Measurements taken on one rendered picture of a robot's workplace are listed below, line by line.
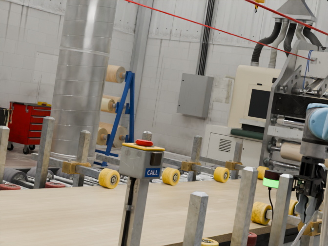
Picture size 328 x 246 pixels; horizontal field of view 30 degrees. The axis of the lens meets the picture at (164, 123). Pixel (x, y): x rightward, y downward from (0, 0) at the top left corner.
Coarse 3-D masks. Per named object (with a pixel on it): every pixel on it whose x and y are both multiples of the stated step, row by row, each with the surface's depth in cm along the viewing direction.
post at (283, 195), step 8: (280, 176) 197; (288, 176) 196; (280, 184) 197; (288, 184) 196; (280, 192) 197; (288, 192) 197; (280, 200) 197; (288, 200) 197; (280, 208) 197; (288, 208) 198; (280, 216) 197; (272, 224) 198; (280, 224) 196; (272, 232) 198; (280, 232) 196; (272, 240) 198; (280, 240) 197
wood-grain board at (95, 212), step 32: (0, 192) 219; (32, 192) 227; (64, 192) 237; (96, 192) 247; (160, 192) 271; (192, 192) 285; (224, 192) 300; (256, 192) 316; (0, 224) 175; (32, 224) 181; (64, 224) 187; (96, 224) 193; (160, 224) 207; (224, 224) 223; (256, 224) 232; (288, 224) 247
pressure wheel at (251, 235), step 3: (249, 234) 211; (252, 234) 210; (255, 234) 211; (249, 237) 206; (252, 237) 207; (255, 237) 208; (249, 240) 207; (252, 240) 207; (255, 240) 208; (249, 243) 207; (252, 243) 207; (255, 243) 209
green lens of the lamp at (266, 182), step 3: (264, 177) 202; (264, 180) 200; (267, 180) 199; (270, 180) 198; (273, 180) 198; (264, 183) 200; (267, 183) 199; (270, 183) 198; (273, 183) 198; (276, 183) 198; (270, 186) 198; (273, 186) 198; (276, 186) 198
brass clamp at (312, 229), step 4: (320, 220) 221; (300, 224) 216; (304, 224) 215; (308, 224) 214; (312, 224) 215; (316, 224) 217; (300, 228) 216; (308, 228) 214; (312, 228) 214; (316, 228) 218; (304, 232) 215; (308, 232) 214; (312, 232) 216; (316, 232) 218
